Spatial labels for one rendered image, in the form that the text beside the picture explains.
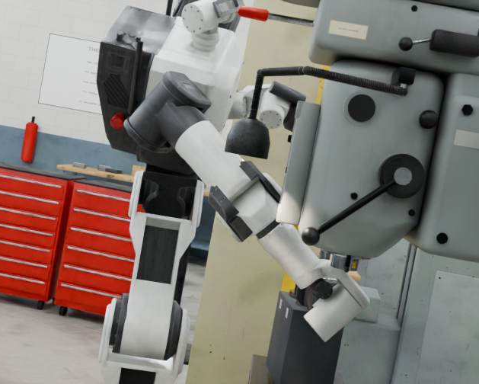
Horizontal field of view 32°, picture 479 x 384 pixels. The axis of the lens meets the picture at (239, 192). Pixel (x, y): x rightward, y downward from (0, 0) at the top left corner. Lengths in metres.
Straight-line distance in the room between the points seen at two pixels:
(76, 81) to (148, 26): 8.86
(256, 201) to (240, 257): 1.61
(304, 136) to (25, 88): 9.60
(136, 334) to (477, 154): 0.94
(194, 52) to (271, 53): 1.35
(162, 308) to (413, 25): 0.94
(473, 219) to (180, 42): 0.82
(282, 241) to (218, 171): 0.18
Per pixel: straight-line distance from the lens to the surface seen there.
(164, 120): 1.66
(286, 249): 1.57
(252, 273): 3.19
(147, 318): 1.94
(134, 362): 2.02
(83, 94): 10.73
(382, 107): 1.35
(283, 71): 1.27
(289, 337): 1.84
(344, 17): 1.34
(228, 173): 1.58
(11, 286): 6.40
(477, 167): 1.35
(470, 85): 1.36
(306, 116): 1.42
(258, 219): 1.57
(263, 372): 2.00
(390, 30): 1.34
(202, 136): 1.62
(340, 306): 1.61
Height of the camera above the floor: 1.45
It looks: 3 degrees down
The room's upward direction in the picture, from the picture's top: 10 degrees clockwise
